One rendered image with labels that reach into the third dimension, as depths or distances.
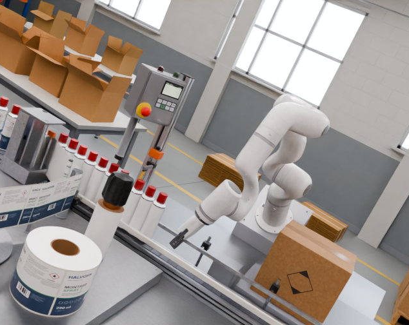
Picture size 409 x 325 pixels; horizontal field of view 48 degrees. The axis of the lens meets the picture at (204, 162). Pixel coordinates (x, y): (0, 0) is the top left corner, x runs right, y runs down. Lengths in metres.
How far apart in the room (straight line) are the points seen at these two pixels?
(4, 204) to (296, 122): 0.97
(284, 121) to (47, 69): 2.52
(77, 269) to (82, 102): 2.33
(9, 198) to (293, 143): 1.05
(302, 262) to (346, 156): 5.19
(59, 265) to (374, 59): 6.18
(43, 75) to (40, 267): 2.72
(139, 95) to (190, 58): 6.28
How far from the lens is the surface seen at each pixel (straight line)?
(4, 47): 4.07
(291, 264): 1.82
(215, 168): 5.82
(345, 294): 2.42
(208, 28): 7.93
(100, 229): 1.48
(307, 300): 1.85
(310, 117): 1.68
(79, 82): 3.46
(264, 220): 2.32
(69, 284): 1.23
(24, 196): 1.47
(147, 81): 1.72
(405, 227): 6.91
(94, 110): 3.37
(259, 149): 1.57
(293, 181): 2.00
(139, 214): 1.74
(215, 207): 1.59
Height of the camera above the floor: 1.67
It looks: 14 degrees down
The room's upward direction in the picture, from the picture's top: 25 degrees clockwise
